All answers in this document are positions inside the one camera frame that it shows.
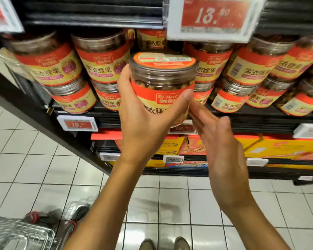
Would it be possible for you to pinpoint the person's right hand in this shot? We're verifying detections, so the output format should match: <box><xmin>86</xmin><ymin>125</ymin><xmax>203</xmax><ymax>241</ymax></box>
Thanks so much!
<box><xmin>188</xmin><ymin>97</ymin><xmax>251</xmax><ymax>204</ymax></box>

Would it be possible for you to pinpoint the person's left hand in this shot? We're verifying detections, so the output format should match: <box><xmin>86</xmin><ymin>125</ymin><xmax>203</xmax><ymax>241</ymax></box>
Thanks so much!
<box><xmin>116</xmin><ymin>64</ymin><xmax>195</xmax><ymax>168</ymax></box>

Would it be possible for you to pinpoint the red-label clear nut jar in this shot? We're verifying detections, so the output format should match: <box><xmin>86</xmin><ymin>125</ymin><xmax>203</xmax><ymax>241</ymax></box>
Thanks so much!
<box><xmin>129</xmin><ymin>51</ymin><xmax>197</xmax><ymax>128</ymax></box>

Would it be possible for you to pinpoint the row of small cashew jars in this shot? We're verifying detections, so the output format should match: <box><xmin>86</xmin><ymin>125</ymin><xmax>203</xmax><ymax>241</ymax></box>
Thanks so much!
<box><xmin>2</xmin><ymin>28</ymin><xmax>313</xmax><ymax>119</ymax></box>

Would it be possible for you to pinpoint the black metal store shelf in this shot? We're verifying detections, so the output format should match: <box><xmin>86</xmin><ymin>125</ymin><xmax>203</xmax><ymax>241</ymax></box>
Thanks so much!
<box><xmin>0</xmin><ymin>0</ymin><xmax>313</xmax><ymax>186</ymax></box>

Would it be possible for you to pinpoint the red-trimmed wire shopping cart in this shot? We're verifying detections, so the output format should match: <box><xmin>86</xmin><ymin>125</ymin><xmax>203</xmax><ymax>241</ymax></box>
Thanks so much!
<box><xmin>0</xmin><ymin>205</ymin><xmax>90</xmax><ymax>250</ymax></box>

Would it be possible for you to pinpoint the person's shoe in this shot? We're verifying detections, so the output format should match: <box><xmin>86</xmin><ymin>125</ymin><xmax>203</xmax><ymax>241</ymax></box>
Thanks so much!
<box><xmin>139</xmin><ymin>238</ymin><xmax>157</xmax><ymax>250</ymax></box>
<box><xmin>173</xmin><ymin>237</ymin><xmax>192</xmax><ymax>250</ymax></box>

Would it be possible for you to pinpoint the yellow gift box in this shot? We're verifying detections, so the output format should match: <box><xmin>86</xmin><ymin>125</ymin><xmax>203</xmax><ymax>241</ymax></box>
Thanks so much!
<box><xmin>156</xmin><ymin>135</ymin><xmax>186</xmax><ymax>156</ymax></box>

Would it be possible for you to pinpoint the flat yellow box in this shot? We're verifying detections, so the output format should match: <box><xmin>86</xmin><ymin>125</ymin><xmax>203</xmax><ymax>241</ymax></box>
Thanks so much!
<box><xmin>145</xmin><ymin>160</ymin><xmax>168</xmax><ymax>168</ymax></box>

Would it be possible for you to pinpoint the flat blue box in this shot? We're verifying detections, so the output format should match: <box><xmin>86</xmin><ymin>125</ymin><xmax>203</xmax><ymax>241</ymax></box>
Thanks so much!
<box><xmin>167</xmin><ymin>161</ymin><xmax>210</xmax><ymax>169</ymax></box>

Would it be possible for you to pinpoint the long orange yellow box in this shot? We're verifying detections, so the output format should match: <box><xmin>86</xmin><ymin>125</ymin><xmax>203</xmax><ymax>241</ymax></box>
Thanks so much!
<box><xmin>235</xmin><ymin>135</ymin><xmax>313</xmax><ymax>161</ymax></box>

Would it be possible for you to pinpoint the large white price tag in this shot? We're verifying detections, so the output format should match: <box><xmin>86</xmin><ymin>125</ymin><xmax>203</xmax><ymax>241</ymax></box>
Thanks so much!
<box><xmin>166</xmin><ymin>0</ymin><xmax>270</xmax><ymax>44</ymax></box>
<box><xmin>0</xmin><ymin>0</ymin><xmax>25</xmax><ymax>34</ymax></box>

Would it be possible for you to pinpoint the orange chain-print gift box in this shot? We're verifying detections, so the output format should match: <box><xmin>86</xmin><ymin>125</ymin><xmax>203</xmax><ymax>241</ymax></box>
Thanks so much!
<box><xmin>179</xmin><ymin>134</ymin><xmax>207</xmax><ymax>156</ymax></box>

